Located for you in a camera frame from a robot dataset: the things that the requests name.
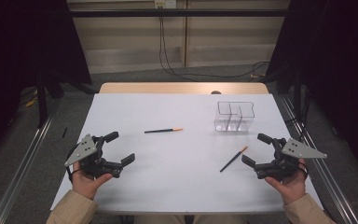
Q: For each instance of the black metal stand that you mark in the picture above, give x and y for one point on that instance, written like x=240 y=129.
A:
x=42 y=102

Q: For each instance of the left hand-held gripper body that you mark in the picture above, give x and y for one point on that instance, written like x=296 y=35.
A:
x=87 y=149

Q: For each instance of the yellow floor object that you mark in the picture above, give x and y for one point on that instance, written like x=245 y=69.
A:
x=31 y=102

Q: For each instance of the black curtain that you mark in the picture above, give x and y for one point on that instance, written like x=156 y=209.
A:
x=338 y=46
x=28 y=46

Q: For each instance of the white wall outlet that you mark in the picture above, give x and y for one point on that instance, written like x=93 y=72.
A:
x=165 y=3

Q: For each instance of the small black floor object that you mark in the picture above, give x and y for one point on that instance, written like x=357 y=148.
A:
x=64 y=132

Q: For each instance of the wooden table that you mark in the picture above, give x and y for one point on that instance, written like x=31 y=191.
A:
x=167 y=88

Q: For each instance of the black horizontal bar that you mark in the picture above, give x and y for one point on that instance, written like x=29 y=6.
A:
x=199 y=13

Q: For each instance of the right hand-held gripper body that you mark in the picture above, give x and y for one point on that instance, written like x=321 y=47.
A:
x=298 y=150

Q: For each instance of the person's right hand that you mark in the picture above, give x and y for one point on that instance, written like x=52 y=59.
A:
x=292 y=188

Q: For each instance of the dark pencil with orange end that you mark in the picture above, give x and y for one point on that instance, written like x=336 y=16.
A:
x=163 y=130
x=233 y=159

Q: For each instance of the person's left hand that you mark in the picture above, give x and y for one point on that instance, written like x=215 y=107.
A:
x=87 y=185

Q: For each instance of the clear plastic divided container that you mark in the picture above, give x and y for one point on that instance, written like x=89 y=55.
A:
x=220 y=124

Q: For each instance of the metal floor rail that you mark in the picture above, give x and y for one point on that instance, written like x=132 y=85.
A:
x=21 y=174
x=332 y=186

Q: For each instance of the white table sheet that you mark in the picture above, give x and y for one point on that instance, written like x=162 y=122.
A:
x=180 y=174

